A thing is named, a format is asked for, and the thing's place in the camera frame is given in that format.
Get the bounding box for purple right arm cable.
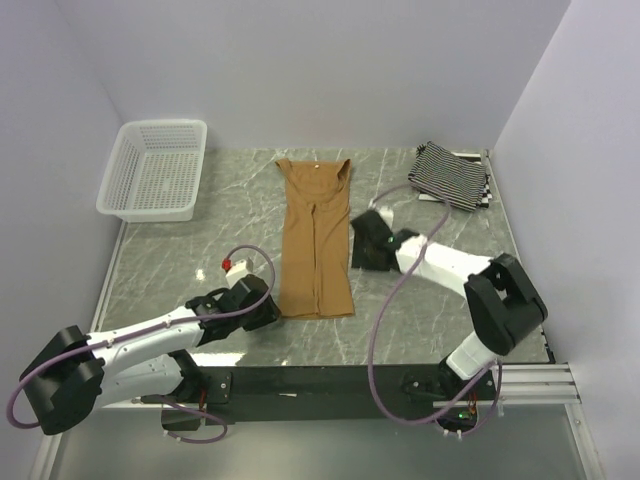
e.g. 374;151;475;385
367;183;504;437

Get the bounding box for striped tank tops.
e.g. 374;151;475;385
407;141;490;214

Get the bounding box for black white striped tank top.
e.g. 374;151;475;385
417;149;494;214

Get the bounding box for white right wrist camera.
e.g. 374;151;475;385
369;203;394;228

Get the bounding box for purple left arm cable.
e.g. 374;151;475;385
9;243;276;444

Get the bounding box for mustard garment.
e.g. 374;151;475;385
276;158;355;319

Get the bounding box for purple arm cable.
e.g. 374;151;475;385
9;243;276;444
367;183;504;437

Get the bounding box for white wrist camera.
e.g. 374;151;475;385
222;258;254;288
369;203;394;228

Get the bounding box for white plastic basket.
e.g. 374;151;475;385
96;119;208;223

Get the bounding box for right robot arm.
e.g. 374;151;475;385
351;210;548;400

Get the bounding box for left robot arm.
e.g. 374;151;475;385
20;274;280;435

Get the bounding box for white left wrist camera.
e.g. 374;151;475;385
222;258;254;288

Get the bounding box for black base beam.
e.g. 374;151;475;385
139;364;501;431

